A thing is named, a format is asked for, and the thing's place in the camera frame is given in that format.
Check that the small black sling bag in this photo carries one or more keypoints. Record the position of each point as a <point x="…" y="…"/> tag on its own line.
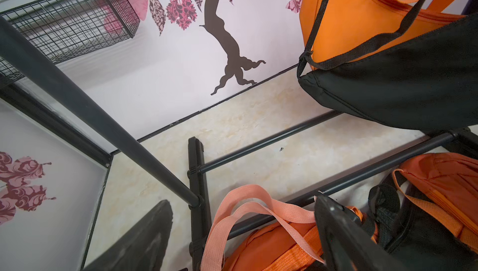
<point x="429" y="83"/>

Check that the orange flat bag underneath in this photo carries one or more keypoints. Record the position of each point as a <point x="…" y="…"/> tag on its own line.
<point x="273" y="249"/>

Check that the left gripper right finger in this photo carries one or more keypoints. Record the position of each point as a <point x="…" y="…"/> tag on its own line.
<point x="346" y="246"/>

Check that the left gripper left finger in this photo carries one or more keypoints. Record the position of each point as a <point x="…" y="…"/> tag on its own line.
<point x="143" y="247"/>

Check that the dark orange backpack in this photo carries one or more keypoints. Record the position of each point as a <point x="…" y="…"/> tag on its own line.
<point x="450" y="182"/>

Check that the bright orange waist bag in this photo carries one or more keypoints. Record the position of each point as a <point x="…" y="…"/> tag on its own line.
<point x="342" y="31"/>

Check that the black wire basket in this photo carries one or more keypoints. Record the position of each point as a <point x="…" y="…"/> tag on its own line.
<point x="66" y="29"/>

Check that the black and orange bag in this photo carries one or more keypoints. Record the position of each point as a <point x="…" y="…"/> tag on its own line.
<point x="411" y="235"/>

